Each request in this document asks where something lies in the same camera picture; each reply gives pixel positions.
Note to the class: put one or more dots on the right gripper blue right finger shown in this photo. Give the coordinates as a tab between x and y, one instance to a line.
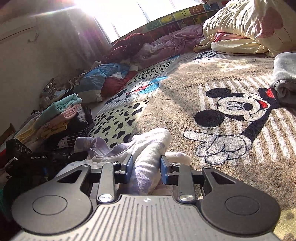
169	171

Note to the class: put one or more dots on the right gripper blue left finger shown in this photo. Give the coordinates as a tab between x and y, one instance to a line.
123	174

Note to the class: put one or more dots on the white floral fleece garment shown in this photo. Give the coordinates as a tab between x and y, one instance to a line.
146	150

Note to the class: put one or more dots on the stack of folded clothes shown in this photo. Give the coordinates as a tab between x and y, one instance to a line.
66	116

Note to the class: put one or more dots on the blue and red clothes heap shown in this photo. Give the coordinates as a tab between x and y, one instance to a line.
89	85

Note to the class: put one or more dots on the Mickey Mouse patterned blanket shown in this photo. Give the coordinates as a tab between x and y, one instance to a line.
221	112

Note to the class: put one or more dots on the dark red dotted pillow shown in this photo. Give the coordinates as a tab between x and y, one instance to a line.
126	48

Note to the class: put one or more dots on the pink purple crumpled blanket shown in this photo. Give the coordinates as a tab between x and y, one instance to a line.
173	44

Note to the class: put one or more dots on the grey sheer curtain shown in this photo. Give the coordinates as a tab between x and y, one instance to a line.
80	35

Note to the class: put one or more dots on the folded grey fleece garment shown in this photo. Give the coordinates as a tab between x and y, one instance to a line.
283	85

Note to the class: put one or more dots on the bright window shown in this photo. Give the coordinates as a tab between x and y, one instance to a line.
118	18

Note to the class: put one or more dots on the colourful alphabet foam mat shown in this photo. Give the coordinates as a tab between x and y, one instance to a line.
179	19

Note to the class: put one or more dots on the cream yellow quilt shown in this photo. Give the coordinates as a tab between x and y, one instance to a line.
250	27

